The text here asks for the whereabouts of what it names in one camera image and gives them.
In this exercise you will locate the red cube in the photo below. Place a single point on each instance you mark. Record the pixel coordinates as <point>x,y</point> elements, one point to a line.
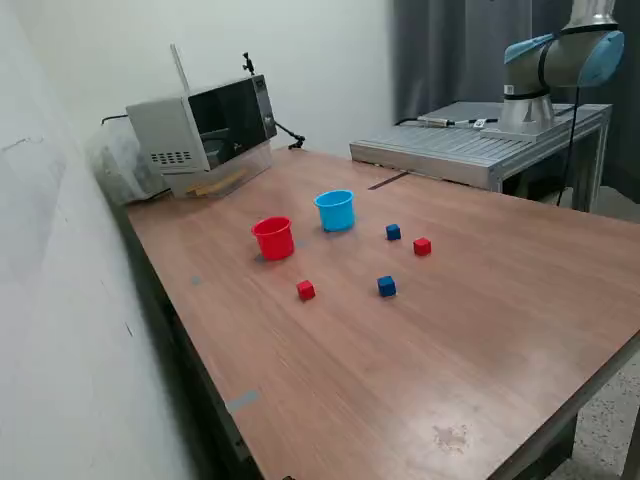
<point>422,247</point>
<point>305,291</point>

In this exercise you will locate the blue cube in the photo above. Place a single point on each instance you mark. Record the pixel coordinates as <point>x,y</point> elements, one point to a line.
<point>393,233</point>
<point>386,287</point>

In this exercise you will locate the silver blue-capped robot arm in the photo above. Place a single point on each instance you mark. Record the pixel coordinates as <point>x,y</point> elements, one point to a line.
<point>560,65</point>

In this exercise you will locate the aluminium robot base platform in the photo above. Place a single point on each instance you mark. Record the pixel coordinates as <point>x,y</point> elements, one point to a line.
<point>450,145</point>

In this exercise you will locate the blue tape piece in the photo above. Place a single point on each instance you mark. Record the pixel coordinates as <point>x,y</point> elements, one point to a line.
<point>301,244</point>
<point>260,259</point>
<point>196,281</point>
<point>242,401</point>

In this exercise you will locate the blue plastic cup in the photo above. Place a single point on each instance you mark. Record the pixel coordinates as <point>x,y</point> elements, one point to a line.
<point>336,217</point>

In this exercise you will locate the red plastic cup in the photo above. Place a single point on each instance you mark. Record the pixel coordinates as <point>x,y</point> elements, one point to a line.
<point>274,245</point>

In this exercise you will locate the dark tape strip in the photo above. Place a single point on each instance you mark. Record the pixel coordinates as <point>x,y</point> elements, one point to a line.
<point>387,180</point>

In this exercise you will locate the clear plastic box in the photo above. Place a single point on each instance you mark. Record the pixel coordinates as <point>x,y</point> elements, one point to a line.
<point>250,165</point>

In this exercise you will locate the wooden sticks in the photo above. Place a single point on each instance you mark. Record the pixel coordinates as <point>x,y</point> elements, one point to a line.
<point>215,186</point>

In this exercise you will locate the metal cylinder connector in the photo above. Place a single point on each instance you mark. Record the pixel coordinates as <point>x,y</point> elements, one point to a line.
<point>435,120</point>

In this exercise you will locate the silver microwave oven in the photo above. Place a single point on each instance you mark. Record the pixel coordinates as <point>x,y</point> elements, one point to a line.
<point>165,130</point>

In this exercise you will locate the small white tag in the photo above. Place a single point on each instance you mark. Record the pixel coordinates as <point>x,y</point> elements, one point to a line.
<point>479,123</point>

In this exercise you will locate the clear plastic bag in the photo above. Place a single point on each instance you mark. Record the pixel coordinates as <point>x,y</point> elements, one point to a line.
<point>115,165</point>

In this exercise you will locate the dark grey curtain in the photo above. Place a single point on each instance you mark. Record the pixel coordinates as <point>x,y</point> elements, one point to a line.
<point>450,50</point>

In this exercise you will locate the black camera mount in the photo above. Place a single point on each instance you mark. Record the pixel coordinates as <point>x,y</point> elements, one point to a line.
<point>247,62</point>

